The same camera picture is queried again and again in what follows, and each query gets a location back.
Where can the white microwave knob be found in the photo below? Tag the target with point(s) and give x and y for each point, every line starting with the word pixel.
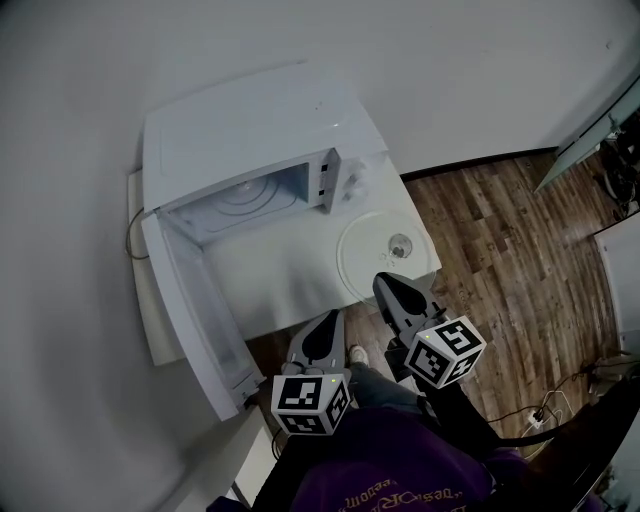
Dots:
pixel 353 191
pixel 358 171

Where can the white microwave oven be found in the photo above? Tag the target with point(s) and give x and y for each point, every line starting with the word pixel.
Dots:
pixel 250 125

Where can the white flat panel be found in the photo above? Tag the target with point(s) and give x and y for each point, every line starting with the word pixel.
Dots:
pixel 625 280

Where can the white cabinet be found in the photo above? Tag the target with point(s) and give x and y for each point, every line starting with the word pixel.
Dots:
pixel 250 465

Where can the round glass turntable plate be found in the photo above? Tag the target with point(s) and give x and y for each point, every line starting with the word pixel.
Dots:
pixel 360 250

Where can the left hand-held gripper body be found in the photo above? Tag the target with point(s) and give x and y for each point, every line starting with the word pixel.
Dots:
pixel 300 400

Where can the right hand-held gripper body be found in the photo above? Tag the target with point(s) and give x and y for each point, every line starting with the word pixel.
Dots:
pixel 445 350

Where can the pile of dark equipment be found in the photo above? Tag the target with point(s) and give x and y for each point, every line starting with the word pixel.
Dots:
pixel 622 170

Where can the frosted glass panel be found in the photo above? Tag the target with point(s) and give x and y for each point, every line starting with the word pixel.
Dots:
pixel 575 155

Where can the person's white shoe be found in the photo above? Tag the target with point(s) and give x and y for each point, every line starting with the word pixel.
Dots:
pixel 357 355

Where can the person's purple sweatshirt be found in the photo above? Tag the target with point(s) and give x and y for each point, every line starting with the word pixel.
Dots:
pixel 390 460

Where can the person's blue jeans leg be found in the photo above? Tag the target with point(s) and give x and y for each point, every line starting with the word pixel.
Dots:
pixel 380 390

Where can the person's left forearm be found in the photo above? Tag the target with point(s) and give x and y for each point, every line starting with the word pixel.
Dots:
pixel 285 475

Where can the person's right forearm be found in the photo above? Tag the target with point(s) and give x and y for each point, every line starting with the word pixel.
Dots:
pixel 460 415

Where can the white power strip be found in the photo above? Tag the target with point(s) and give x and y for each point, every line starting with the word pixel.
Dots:
pixel 537 417

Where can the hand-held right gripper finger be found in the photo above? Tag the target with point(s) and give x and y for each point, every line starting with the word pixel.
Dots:
pixel 427 305
pixel 389 307

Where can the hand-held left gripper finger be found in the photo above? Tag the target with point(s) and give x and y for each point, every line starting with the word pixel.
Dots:
pixel 337 350
pixel 302 350

